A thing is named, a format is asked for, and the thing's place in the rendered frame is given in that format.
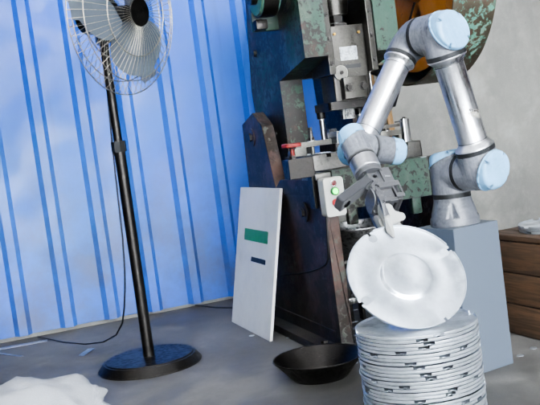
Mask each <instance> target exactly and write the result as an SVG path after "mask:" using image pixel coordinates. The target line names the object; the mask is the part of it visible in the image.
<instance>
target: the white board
mask: <svg viewBox="0 0 540 405"><path fill-rule="evenodd" d="M282 190H283V189H282V188H260V187H240V198H239V222H238V235H237V248H236V260H235V284H234V296H233V310H232V322H234V323H236V324H237V325H239V326H241V327H243V328H245V329H247V330H249V331H251V332H253V333H255V334H256V335H258V336H260V337H262V338H264V339H266V340H268V341H270V342H271V341H272V339H273V326H274V313H275V301H276V277H277V265H278V251H279V239H280V215H281V203H282Z"/></svg>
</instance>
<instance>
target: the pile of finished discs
mask: <svg viewBox="0 0 540 405"><path fill-rule="evenodd" d="M518 229H519V231H520V232H521V233H523V234H530V233H531V234H530V235H540V218H539V219H537V221H536V220H532V219H529V220H526V221H523V222H520V223H519V224H518Z"/></svg>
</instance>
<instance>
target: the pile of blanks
mask: <svg viewBox="0 0 540 405"><path fill-rule="evenodd" d="M356 341H357V344H358V359H359V362H360V369H359V374H360V375H361V376H362V389H363V402H364V405H488V403H487V398H486V395H487V394H486V389H485V388H486V384H485V376H484V363H483V361H482V350H481V337H480V331H479V322H478V319H477V323H476V324H475V325H473V326H471V327H469V328H467V329H464V330H462V331H460V332H457V333H451V334H448V335H444V336H437V337H431V338H425V339H418V340H406V341H384V340H375V339H370V338H366V337H362V336H359V335H358V334H357V333H356Z"/></svg>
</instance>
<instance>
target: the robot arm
mask: <svg viewBox="0 0 540 405"><path fill-rule="evenodd" d="M468 37H469V27H468V24H467V22H466V20H465V19H464V17H463V16H462V15H461V14H460V13H457V12H456V11H454V10H438V11H435V12H433V13H431V14H426V15H423V16H419V17H416V18H412V19H410V20H409V21H407V22H405V23H404V24H403V25H402V26H401V27H400V29H399V30H398V31H397V33H396V34H395V36H394V38H393V39H392V40H391V42H390V44H389V46H388V48H387V50H386V52H385V54H384V59H385V63H384V65H383V66H382V69H381V71H380V73H379V75H378V78H377V80H376V81H375V84H374V87H373V88H372V90H371V92H370V95H369V97H368V99H367V101H366V103H365V106H364V108H363V110H362V112H361V114H360V117H359V118H358V121H357V123H351V124H348V125H345V126H344V127H343V128H341V130H340V131H339V133H338V135H337V138H338V141H339V144H340V145H339V146H338V148H337V156H338V158H339V160H340V162H341V163H342V164H344V165H347V166H350V168H351V170H352V172H353V175H354V177H355V178H356V179H357V181H356V183H355V184H353V185H352V186H350V187H349V188H347V189H346V190H344V191H343V192H342V193H340V194H339V195H338V196H337V198H336V201H335V204H334V207H335V208H336V209H337V210H338V211H343V210H344V209H345V208H347V207H348V206H349V205H350V204H351V203H353V202H354V201H356V200H357V199H358V198H360V197H361V196H363V197H364V198H365V204H366V209H367V211H368V213H369V215H370V219H371V221H372V223H373V224H374V226H375V227H376V228H380V227H385V229H386V233H387V234H388V235H389V236H391V237H392V238H394V237H395V232H394V228H393V225H402V224H401V223H400V222H401V221H403V220H404V219H405V218H406V216H405V214H404V213H403V212H399V208H400V206H401V203H402V201H403V196H405V194H404V192H403V189H402V187H401V185H400V183H399V180H394V178H393V176H392V174H391V172H390V170H389V168H388V167H383V168H381V165H380V164H389V165H399V164H401V163H402V162H403V161H404V160H405V158H406V156H407V145H406V143H405V141H404V140H403V139H400V138H396V137H387V136H381V135H379V134H380V133H381V131H382V129H383V126H384V124H385V122H386V120H387V118H388V115H389V113H390V111H391V109H392V106H393V104H394V102H395V100H396V97H397V95H398V94H399V91H400V88H401V87H402V85H403V82H404V80H405V78H406V76H407V73H408V72H409V71H411V70H413V69H414V67H415V64H416V63H417V61H418V60H419V59H421V58H422V57H424V56H425V59H426V61H427V65H429V66H431V67H433V68H434V69H435V71H436V76H437V79H438V81H439V84H440V89H441V92H442V94H443V97H444V102H445V104H446V107H447V110H448V115H449V117H450V120H451V123H452V127H453V130H454V133H455V136H456V140H457V143H458V147H457V149H450V150H446V151H442V152H439V153H434V154H432V155H431V156H430V158H429V170H430V175H431V181H432V194H433V208H432V217H431V219H430V223H431V227H433V228H449V227H463V226H468V225H473V224H476V223H479V222H480V215H479V213H477V209H476V206H475V204H474V202H473V199H472V195H471V190H483V191H487V190H496V189H497V188H499V187H501V186H502V185H503V184H504V183H505V181H506V179H507V176H508V175H509V159H508V157H507V155H506V154H505V153H503V151H501V150H499V149H497V148H496V146H495V143H494V140H493V139H491V138H489V137H487V135H486V132H485V127H484V125H483V121H482V119H481V115H480V111H479V108H478V106H477V101H476V98H475V96H474V92H473V88H472V85H471V82H470V79H469V77H468V72H467V69H466V67H465V63H464V56H465V54H466V52H467V51H466V47H465V45H466V44H467V43H468V40H469V38H468ZM398 185H399V188H400V189H399V188H398ZM400 190H401V191H402V192H401V191H400Z"/></svg>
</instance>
